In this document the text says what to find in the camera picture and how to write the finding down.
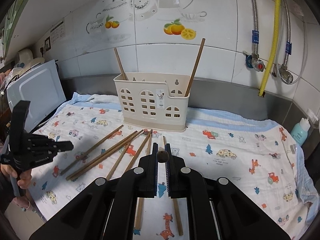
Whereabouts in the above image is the wooden chopstick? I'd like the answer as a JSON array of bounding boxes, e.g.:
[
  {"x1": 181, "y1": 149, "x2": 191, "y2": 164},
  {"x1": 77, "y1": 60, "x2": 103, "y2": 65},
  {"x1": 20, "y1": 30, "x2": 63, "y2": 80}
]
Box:
[
  {"x1": 66, "y1": 129, "x2": 143, "y2": 181},
  {"x1": 66, "y1": 129, "x2": 144, "y2": 182},
  {"x1": 184, "y1": 38, "x2": 206, "y2": 97},
  {"x1": 114, "y1": 48, "x2": 128, "y2": 80},
  {"x1": 106, "y1": 128, "x2": 153, "y2": 181},
  {"x1": 133, "y1": 129, "x2": 154, "y2": 231},
  {"x1": 60, "y1": 125, "x2": 124, "y2": 176}
]

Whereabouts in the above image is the left hand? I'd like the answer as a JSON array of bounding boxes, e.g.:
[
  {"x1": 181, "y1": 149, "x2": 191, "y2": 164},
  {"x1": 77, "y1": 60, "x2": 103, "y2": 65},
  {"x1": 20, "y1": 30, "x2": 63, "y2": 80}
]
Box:
[{"x1": 0, "y1": 162, "x2": 33, "y2": 210}]

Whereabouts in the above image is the beige plastic utensil holder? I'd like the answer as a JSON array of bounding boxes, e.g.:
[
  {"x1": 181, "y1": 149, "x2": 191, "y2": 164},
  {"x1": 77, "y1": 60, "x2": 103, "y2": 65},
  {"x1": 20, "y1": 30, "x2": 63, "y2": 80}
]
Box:
[{"x1": 114, "y1": 72, "x2": 190, "y2": 132}]

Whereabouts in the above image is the white patterned cloth mat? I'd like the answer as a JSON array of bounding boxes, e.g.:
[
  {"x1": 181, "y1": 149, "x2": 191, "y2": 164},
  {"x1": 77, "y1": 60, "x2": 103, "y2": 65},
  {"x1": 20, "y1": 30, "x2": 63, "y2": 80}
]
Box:
[{"x1": 30, "y1": 94, "x2": 319, "y2": 239}]

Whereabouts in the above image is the teal soap bottle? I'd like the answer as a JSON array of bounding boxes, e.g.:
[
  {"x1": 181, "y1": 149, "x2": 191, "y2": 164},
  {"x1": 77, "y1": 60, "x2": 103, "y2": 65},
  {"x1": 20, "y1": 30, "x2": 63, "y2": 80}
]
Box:
[{"x1": 290, "y1": 118, "x2": 311, "y2": 146}]

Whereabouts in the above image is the metal water valve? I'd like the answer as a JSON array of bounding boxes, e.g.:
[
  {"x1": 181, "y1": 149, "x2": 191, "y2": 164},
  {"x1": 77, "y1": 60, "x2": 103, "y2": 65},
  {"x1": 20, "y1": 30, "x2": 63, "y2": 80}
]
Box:
[
  {"x1": 242, "y1": 51, "x2": 265, "y2": 72},
  {"x1": 272, "y1": 64, "x2": 293, "y2": 85}
]

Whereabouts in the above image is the yellow gas hose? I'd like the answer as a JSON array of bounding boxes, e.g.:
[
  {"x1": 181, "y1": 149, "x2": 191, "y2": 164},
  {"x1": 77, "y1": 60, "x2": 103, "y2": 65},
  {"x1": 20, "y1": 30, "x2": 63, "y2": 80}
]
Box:
[{"x1": 258, "y1": 0, "x2": 283, "y2": 98}]

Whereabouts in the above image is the metal braided water hose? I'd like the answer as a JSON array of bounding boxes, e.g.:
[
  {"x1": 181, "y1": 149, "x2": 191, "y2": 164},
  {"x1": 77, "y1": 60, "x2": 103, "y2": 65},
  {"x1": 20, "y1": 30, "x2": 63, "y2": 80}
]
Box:
[
  {"x1": 281, "y1": 0, "x2": 294, "y2": 71},
  {"x1": 247, "y1": 0, "x2": 259, "y2": 58}
]

